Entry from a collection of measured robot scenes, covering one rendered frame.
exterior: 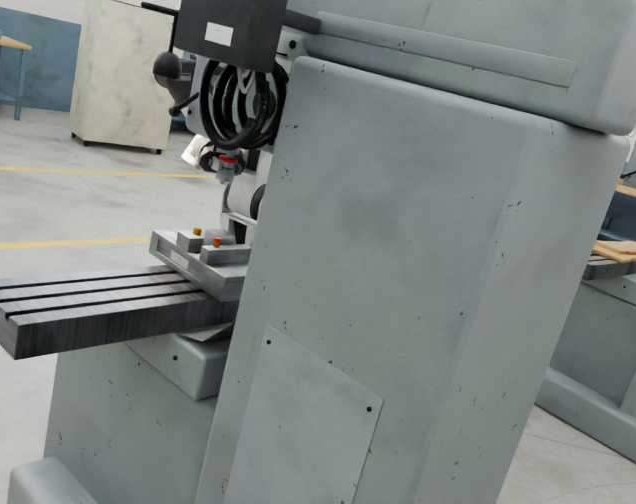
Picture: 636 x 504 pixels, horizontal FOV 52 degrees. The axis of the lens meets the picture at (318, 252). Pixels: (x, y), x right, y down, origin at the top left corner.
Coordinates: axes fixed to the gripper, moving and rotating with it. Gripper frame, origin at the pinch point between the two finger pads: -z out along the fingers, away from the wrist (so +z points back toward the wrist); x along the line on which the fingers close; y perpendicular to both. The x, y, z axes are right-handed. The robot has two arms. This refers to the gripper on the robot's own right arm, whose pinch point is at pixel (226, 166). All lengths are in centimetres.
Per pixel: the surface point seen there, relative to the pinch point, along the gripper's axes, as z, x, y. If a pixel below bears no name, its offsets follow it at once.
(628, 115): -82, 37, -36
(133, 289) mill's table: -10.2, -20.7, 31.4
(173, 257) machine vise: 6.2, -7.4, 28.5
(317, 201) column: -57, -2, -9
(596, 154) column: -79, 36, -29
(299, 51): -29.9, -0.5, -32.7
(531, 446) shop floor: 34, 199, 125
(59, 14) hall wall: 817, 27, 10
